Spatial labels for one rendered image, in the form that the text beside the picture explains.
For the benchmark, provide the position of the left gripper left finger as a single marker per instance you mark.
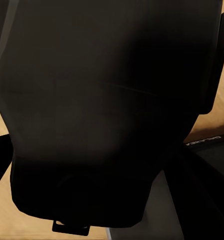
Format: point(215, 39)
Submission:
point(6, 153)

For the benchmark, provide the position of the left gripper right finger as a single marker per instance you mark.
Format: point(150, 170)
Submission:
point(197, 190)

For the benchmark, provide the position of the digital camera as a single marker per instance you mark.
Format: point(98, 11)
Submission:
point(97, 95)

